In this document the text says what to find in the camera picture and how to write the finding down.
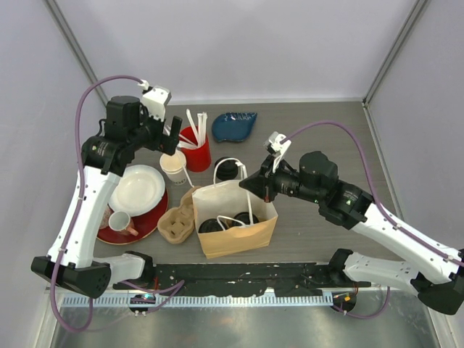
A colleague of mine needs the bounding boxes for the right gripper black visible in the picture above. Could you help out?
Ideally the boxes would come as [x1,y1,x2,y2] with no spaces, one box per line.
[241,153,324,204]

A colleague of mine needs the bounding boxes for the stack of white paper cups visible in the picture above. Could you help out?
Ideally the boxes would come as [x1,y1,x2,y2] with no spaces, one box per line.
[159,149,187,185]

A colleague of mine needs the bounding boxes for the stack of black lids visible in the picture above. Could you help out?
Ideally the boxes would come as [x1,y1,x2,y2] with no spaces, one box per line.
[215,157,239,181]

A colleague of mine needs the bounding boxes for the brown paper bag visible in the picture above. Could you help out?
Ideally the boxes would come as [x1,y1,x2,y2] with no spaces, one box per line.
[191,157,279,260]

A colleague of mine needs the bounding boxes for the brown pulp cup carrier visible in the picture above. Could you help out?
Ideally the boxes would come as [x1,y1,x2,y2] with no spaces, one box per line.
[157,186,200,244]

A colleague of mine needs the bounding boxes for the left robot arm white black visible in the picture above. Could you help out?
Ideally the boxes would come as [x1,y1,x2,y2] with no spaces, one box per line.
[30,89,182,299]

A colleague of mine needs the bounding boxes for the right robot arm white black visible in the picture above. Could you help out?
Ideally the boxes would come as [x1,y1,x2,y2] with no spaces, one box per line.
[239,152,463,315]

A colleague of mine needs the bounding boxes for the white wrapped straw horizontal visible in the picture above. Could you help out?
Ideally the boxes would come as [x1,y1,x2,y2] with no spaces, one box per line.
[178,141,197,149]

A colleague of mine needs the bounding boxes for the red straw holder cup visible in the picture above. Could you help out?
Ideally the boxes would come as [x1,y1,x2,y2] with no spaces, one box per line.
[181,137,212,173]

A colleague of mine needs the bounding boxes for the blue ceramic leaf dish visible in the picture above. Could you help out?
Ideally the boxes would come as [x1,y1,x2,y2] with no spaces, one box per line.
[212,112,258,142]

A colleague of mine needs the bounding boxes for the white paper plates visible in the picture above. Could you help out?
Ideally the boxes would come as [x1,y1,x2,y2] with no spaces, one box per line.
[108,165,165,217]

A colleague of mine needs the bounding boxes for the red round tray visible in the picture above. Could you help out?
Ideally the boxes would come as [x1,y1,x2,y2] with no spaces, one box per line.
[96,190,169,245]

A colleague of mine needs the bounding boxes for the pink mug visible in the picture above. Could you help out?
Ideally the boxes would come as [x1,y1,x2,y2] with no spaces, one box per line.
[99,206,138,236]

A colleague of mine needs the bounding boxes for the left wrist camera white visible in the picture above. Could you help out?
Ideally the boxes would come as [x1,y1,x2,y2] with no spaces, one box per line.
[138,80,171,122]

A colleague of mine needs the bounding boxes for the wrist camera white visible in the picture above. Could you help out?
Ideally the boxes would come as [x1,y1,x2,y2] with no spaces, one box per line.
[138,80,171,122]
[264,131,291,173]

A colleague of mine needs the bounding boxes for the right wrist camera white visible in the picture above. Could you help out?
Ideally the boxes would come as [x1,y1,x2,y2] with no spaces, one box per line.
[264,131,291,173]

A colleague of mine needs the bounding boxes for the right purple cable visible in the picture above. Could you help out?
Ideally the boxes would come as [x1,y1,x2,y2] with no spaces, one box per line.
[284,120,464,319]

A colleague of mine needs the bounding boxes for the purple cable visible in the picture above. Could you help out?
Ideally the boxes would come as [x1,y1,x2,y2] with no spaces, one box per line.
[284,120,464,319]
[49,75,186,333]

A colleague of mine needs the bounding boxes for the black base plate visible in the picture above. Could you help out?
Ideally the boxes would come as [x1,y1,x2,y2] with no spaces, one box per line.
[138,262,370,297]

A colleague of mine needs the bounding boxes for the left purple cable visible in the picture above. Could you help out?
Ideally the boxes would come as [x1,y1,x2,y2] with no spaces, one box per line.
[49,75,186,333]

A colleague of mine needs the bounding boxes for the white slotted cable duct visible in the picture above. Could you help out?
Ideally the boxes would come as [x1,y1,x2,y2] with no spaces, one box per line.
[61,293,334,308]

